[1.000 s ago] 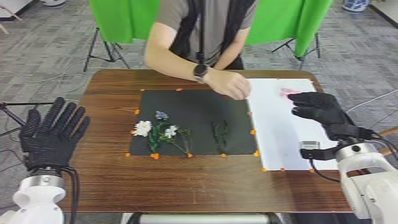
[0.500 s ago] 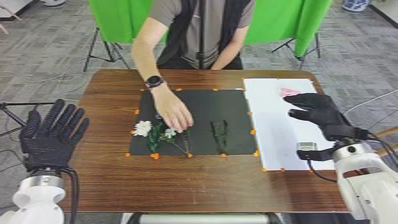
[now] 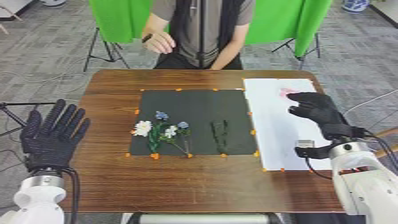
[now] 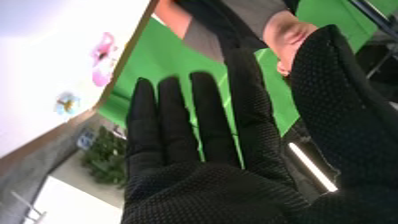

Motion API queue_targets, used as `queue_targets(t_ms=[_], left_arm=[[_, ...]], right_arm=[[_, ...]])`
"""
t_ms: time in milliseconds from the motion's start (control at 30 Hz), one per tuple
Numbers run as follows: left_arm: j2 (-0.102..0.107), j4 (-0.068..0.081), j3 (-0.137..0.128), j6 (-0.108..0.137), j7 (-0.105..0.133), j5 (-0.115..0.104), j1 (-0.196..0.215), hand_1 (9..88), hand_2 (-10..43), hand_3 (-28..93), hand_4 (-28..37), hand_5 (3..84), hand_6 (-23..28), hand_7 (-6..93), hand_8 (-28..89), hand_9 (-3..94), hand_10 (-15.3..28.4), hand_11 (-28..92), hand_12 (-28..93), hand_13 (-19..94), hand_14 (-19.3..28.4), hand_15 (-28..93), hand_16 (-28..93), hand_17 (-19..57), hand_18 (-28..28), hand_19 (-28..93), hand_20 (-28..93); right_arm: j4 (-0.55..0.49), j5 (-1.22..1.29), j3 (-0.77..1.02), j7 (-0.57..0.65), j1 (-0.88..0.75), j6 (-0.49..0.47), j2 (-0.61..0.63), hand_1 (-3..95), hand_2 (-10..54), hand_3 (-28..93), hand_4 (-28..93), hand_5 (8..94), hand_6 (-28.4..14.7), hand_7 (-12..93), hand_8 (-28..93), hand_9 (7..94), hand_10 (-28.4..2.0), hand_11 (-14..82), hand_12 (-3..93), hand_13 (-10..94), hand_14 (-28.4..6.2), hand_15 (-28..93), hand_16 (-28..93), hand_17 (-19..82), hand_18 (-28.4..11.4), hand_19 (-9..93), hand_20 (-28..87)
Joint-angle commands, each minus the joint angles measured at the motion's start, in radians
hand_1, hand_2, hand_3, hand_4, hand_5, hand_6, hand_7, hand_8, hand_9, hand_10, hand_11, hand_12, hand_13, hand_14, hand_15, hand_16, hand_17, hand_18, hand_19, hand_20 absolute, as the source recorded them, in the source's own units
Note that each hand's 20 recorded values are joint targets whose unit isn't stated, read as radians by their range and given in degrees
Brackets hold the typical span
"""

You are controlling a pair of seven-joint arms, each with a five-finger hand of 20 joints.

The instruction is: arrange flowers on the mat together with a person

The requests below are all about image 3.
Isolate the blue flower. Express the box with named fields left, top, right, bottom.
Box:
left=152, top=110, right=173, bottom=152
left=176, top=121, right=196, bottom=154

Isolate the pale grey bar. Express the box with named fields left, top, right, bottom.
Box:
left=127, top=213, right=287, bottom=224

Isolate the black cable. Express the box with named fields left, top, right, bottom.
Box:
left=61, top=167, right=82, bottom=224

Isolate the large white flower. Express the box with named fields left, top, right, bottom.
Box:
left=132, top=120, right=164, bottom=155

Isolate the person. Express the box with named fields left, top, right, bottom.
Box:
left=141, top=0, right=258, bottom=71

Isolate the blue and white vase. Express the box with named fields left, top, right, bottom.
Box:
left=342, top=0, right=374, bottom=14

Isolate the small white flower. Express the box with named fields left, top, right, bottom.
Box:
left=159, top=125, right=194, bottom=157

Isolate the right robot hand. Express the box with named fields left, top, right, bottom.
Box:
left=285, top=92, right=356, bottom=141

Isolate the black backdrop stand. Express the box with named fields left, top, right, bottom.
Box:
left=271, top=32, right=324, bottom=70
left=82, top=27, right=132, bottom=73

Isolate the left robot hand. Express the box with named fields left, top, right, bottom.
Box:
left=20, top=98, right=93, bottom=173

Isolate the green sprig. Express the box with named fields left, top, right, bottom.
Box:
left=210, top=119, right=232, bottom=154

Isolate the black tripod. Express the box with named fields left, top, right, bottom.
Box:
left=0, top=101, right=59, bottom=138

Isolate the dark mat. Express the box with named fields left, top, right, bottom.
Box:
left=129, top=88, right=262, bottom=157

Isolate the white sheet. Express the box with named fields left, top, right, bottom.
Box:
left=242, top=78, right=335, bottom=172

